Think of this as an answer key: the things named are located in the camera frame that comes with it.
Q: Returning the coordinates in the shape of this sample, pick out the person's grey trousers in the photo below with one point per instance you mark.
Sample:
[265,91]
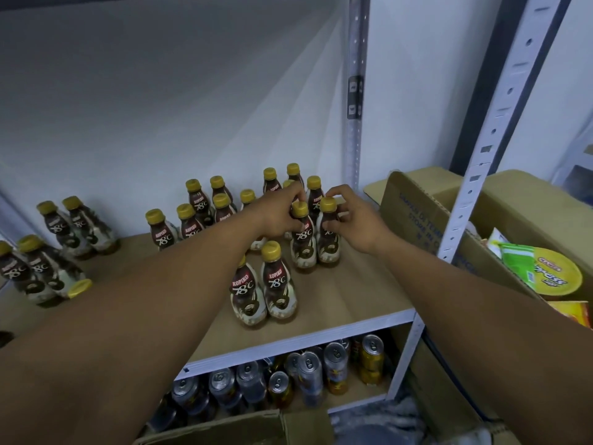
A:
[371,433]

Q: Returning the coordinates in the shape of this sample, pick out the Kopiko bottle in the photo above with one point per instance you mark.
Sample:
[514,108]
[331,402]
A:
[304,255]
[329,250]

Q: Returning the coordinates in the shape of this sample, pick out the person's right hand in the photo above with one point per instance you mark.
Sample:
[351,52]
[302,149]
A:
[361,225]

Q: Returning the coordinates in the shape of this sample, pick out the person's left hand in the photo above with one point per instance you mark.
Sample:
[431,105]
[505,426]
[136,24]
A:
[273,213]

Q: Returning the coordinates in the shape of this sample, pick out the orange snack packet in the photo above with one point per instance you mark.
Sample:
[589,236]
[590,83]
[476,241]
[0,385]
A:
[574,312]

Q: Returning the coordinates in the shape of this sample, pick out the brown cardboard box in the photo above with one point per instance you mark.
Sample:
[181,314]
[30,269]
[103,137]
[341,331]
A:
[232,431]

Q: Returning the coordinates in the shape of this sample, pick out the white metal shelving rack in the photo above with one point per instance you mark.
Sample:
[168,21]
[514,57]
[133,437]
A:
[352,292]

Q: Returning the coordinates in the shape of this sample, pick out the person's left forearm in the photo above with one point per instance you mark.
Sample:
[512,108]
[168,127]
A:
[111,347]

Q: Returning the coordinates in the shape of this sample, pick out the group of Kopiko coffee bottles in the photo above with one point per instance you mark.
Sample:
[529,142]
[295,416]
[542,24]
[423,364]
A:
[278,292]

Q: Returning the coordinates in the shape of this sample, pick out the open brown carton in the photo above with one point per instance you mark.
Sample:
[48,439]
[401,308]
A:
[417,208]

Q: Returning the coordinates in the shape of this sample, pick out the green yellow snack packet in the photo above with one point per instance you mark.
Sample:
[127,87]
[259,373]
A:
[547,269]

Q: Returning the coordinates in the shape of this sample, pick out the row of silver cans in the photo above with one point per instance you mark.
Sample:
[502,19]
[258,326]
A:
[306,371]

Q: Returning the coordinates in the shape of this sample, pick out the person's right forearm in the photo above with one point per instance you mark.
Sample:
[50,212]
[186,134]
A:
[500,329]

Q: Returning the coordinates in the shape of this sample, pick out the clear plastic bottle pack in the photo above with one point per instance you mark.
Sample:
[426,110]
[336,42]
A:
[582,185]

